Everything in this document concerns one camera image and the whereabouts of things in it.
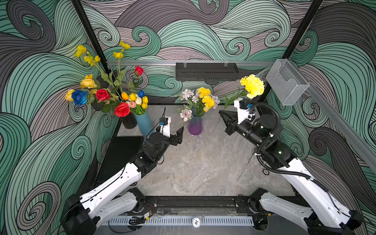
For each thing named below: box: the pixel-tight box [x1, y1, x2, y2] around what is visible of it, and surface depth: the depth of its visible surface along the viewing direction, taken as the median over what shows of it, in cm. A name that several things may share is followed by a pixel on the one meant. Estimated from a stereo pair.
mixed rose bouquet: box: [65, 41, 144, 118], surface depth 76 cm
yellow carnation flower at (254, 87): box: [206, 74, 265, 138], surface depth 43 cm
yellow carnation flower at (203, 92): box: [197, 87, 212, 99], surface depth 79 cm
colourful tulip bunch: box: [121, 90, 149, 117], surface depth 81 cm
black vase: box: [121, 112, 138, 129], surface depth 105 cm
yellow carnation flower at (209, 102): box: [202, 95, 215, 110], surface depth 76 cm
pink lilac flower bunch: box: [177, 88, 221, 122], surface depth 84 cm
